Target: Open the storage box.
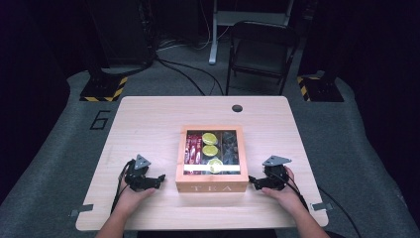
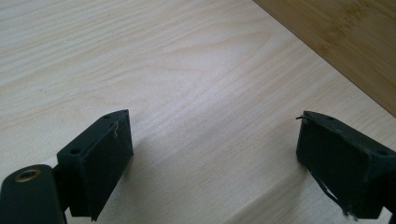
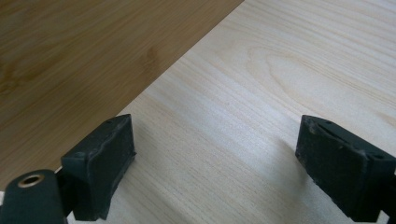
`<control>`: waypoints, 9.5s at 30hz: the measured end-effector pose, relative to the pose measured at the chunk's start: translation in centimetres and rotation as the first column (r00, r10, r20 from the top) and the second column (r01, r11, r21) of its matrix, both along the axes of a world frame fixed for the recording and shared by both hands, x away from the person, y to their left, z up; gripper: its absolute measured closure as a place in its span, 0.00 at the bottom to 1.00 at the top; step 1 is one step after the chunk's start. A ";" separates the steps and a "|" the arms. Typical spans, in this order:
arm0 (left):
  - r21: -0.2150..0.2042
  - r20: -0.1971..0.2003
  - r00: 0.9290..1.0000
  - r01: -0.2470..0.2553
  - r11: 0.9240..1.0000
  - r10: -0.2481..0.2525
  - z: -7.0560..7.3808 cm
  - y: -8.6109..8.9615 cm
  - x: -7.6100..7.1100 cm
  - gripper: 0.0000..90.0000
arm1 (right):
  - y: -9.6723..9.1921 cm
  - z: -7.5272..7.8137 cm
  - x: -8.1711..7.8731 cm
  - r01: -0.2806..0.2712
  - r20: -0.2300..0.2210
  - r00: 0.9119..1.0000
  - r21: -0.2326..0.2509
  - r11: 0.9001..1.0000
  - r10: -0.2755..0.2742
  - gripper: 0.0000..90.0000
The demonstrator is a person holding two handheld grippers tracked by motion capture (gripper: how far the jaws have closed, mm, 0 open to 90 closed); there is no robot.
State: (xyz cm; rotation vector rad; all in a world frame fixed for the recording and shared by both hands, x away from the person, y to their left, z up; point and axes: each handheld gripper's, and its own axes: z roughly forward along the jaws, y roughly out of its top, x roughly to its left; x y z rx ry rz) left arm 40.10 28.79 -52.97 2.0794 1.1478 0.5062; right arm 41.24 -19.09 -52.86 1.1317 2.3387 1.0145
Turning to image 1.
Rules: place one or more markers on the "person's left hand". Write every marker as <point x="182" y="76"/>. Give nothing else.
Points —
<point x="130" y="200"/>

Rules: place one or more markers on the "green-lidded coffee capsule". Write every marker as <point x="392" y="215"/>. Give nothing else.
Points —
<point x="210" y="150"/>
<point x="209" y="138"/>
<point x="215" y="165"/>

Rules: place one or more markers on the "white metal desk leg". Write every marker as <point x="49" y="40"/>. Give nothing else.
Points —
<point x="214" y="39"/>

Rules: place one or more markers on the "black folding chair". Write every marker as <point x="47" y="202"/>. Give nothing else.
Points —
<point x="261" y="53"/>

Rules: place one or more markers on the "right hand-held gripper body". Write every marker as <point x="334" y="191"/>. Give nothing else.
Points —
<point x="276" y="178"/>

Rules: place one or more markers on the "pile of dark packets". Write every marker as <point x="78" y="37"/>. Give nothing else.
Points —
<point x="230" y="148"/>

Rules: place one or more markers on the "person's right hand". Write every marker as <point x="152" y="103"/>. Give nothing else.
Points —
<point x="290" y="196"/>

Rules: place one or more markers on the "grey metal table bracket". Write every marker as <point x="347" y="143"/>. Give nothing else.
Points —
<point x="321" y="206"/>
<point x="82" y="209"/>

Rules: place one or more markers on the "wooden tea box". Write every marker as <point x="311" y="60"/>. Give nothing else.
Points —
<point x="211" y="187"/>

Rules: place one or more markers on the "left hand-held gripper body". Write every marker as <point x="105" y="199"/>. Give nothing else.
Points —
<point x="137" y="178"/>

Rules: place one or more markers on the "red drink sachet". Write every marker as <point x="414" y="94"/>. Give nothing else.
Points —
<point x="199" y="148"/>
<point x="194" y="148"/>
<point x="188" y="148"/>

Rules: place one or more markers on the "black stand base hazard tape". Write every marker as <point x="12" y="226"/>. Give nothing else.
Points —
<point x="322" y="91"/>
<point x="102" y="89"/>

